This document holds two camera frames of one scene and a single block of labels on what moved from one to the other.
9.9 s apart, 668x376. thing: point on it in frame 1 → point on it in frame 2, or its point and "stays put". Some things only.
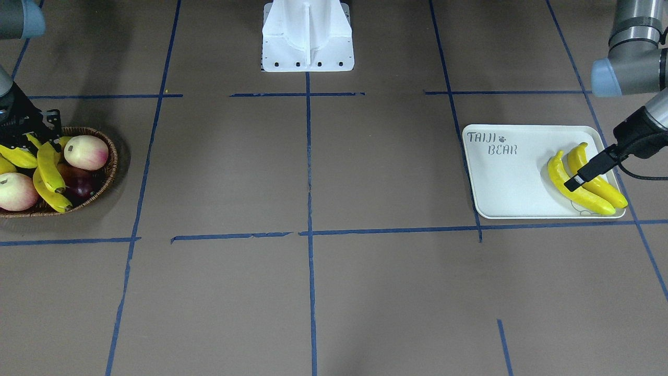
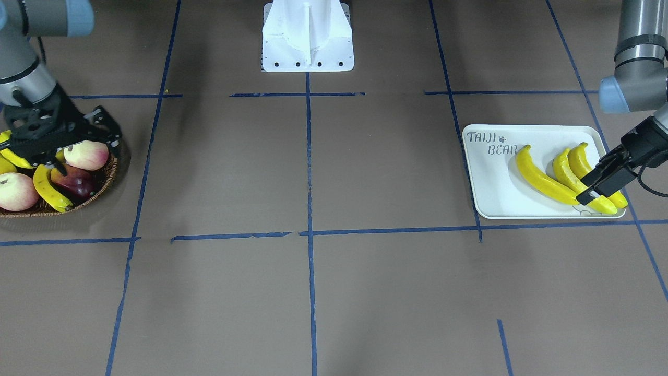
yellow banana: [47, 165] → [541, 181]
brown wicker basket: [106, 175] stays put
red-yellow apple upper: [86, 152] stays put
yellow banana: [599, 186] stays put
